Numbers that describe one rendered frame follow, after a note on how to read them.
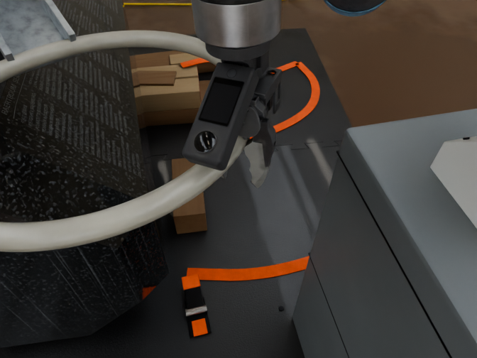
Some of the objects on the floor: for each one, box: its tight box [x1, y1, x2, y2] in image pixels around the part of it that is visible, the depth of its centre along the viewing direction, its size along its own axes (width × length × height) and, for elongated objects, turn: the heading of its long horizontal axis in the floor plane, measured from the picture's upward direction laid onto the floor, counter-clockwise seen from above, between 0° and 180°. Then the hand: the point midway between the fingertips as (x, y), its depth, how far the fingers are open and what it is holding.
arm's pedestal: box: [279, 109, 477, 358], centre depth 86 cm, size 50×50×85 cm
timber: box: [171, 158, 207, 234], centre depth 153 cm, size 30×12×12 cm, turn 8°
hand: (238, 179), depth 53 cm, fingers closed on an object, 4 cm apart
